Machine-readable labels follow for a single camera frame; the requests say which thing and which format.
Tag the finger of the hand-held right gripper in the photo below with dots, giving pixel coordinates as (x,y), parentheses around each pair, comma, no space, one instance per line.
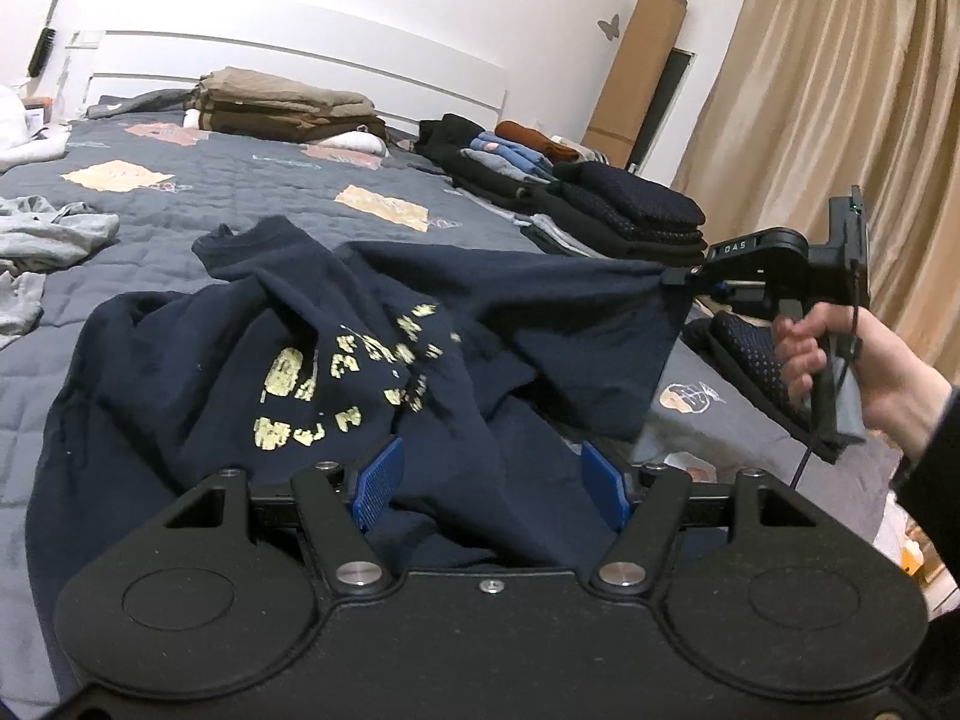
(686,276)
(731,292)

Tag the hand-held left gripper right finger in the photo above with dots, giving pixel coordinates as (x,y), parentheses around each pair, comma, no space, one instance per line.
(604,484)

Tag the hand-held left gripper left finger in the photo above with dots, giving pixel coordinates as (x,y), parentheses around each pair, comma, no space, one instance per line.
(379,484)

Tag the navy t-shirt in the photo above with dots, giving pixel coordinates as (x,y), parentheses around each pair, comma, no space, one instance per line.
(225,360)

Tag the stack of folded dark clothes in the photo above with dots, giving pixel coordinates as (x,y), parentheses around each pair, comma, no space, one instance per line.
(630,202)

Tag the person's right hand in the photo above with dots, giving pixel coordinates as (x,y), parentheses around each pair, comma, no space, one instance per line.
(892,382)

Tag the navy dotted folded sweater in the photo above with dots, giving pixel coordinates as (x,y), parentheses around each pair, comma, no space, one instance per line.
(750,352)

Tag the black folded cloth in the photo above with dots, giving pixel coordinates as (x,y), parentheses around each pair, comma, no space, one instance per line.
(795,427)

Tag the striped folded garment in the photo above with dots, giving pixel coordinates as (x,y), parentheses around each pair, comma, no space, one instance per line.
(581,150)

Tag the black framed board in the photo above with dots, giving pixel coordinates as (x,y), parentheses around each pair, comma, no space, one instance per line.
(667,105)

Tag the beige curtain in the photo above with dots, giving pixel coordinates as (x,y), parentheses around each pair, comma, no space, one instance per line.
(825,90)

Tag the folded blue jeans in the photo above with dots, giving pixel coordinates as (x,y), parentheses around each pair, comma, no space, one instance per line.
(510,159)

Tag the black folded pants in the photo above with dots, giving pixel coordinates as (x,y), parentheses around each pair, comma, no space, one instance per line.
(495,184)

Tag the brown cardboard roll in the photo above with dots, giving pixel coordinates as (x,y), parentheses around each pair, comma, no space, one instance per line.
(637,67)

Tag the brown folded sweater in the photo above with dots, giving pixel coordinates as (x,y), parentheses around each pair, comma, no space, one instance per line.
(525,135)

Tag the black folded jacket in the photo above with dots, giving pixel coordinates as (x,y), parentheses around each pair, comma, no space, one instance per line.
(446,136)

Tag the grey quilted bedspread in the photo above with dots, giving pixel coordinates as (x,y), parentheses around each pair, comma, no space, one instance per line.
(247,202)

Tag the folded khaki blanket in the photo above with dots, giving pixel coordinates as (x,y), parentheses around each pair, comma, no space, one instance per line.
(285,90)

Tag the crumpled grey t-shirt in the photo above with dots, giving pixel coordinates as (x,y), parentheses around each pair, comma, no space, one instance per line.
(52,236)

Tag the white headboard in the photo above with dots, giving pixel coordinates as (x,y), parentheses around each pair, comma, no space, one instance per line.
(300,52)

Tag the dark grey cloth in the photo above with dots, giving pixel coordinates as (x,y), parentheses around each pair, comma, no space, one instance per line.
(142,103)

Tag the light grey hoodie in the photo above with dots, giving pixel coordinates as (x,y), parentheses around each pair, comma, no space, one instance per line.
(22,142)

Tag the black hairbrush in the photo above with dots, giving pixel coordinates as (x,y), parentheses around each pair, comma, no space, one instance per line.
(43,52)

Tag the butterfly wall sticker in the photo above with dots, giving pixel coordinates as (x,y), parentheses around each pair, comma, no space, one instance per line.
(608,26)

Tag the white wall socket panel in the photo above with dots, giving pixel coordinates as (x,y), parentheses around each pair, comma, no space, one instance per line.
(85,40)

